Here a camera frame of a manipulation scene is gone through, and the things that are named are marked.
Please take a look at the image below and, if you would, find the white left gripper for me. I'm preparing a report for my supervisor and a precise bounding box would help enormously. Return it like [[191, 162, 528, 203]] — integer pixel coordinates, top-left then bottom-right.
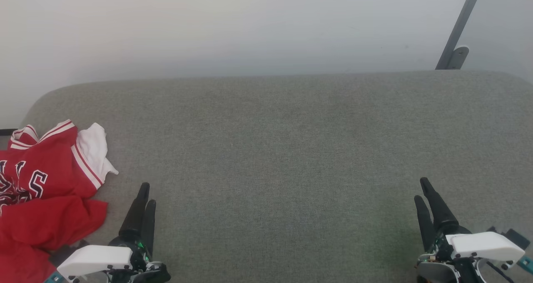
[[56, 182, 171, 283]]

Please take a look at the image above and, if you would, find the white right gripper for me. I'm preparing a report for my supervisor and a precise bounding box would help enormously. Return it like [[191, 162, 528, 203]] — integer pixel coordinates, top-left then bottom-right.
[[414, 177, 526, 283]]

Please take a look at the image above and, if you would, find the red white basketball jersey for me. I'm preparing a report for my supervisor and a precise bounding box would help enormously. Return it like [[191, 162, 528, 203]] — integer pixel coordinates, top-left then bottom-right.
[[0, 120, 119, 283]]

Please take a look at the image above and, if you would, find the grey metal bar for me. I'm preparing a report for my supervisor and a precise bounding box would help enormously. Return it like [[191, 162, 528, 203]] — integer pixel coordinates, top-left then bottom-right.
[[435, 0, 486, 70]]

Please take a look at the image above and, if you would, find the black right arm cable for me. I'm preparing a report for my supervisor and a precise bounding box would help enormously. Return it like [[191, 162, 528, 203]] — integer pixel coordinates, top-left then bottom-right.
[[485, 260, 515, 283]]

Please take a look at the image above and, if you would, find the grey metal bracket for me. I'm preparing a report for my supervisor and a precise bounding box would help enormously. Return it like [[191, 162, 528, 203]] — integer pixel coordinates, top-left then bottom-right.
[[448, 46, 470, 70]]

